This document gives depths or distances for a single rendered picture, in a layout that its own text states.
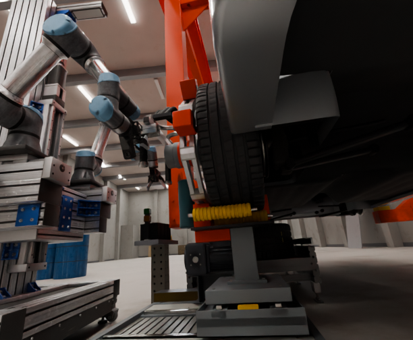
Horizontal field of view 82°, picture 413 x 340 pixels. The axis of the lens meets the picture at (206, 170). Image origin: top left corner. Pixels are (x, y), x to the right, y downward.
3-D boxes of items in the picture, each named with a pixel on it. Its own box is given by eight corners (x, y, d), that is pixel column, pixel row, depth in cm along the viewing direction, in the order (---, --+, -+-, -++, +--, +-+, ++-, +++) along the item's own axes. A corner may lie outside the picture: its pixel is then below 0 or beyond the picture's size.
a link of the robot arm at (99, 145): (75, 170, 160) (101, 103, 179) (83, 177, 174) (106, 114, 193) (94, 173, 161) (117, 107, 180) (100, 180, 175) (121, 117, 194)
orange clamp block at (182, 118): (197, 134, 97) (191, 124, 88) (178, 137, 98) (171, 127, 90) (196, 119, 99) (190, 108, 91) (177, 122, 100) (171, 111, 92)
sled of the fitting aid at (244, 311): (310, 338, 73) (304, 303, 76) (197, 340, 79) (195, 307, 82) (287, 301, 120) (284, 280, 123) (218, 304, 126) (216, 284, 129)
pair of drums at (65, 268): (44, 277, 554) (49, 235, 584) (96, 274, 543) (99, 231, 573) (13, 282, 479) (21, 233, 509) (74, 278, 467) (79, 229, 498)
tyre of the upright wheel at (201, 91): (245, 42, 94) (247, 112, 158) (188, 54, 98) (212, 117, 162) (270, 208, 81) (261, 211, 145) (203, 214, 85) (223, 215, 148)
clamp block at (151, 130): (156, 131, 110) (156, 121, 111) (138, 134, 111) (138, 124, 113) (160, 136, 114) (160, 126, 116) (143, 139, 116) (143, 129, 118)
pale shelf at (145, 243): (158, 243, 153) (158, 239, 154) (133, 245, 155) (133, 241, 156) (178, 244, 193) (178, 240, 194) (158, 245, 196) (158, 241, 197)
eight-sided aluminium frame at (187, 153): (197, 191, 89) (190, 73, 107) (181, 193, 90) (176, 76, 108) (217, 210, 140) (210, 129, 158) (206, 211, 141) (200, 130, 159)
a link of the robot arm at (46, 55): (11, 135, 102) (96, 44, 107) (-30, 117, 88) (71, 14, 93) (-2, 121, 106) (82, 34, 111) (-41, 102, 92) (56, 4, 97)
